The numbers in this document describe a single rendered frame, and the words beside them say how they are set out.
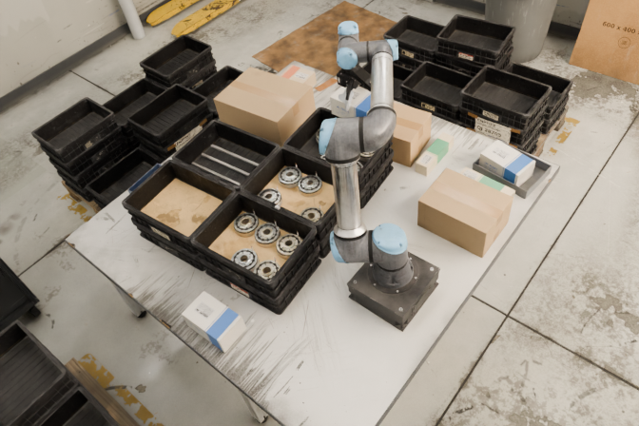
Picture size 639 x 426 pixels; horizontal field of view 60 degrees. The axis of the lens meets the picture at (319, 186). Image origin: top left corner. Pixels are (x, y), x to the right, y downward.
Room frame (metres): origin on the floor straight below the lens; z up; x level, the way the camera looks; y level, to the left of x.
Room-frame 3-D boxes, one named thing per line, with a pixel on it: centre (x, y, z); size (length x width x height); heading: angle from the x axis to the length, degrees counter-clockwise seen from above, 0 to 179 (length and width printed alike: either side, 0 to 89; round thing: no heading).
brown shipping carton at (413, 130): (1.94, -0.38, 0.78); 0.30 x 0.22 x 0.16; 51
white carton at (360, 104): (1.79, -0.21, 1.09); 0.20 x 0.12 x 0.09; 44
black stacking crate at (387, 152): (1.79, -0.11, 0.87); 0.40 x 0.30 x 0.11; 49
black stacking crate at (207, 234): (1.33, 0.28, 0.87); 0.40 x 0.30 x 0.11; 49
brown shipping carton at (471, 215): (1.40, -0.56, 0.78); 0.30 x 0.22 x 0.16; 44
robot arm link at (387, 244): (1.15, -0.21, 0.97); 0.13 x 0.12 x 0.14; 78
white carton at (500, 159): (1.64, -0.83, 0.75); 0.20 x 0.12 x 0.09; 33
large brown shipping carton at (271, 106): (2.24, 0.20, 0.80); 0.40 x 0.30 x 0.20; 50
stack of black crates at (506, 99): (2.33, -1.10, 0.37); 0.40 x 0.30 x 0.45; 44
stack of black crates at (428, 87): (2.62, -0.82, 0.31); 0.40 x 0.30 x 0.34; 44
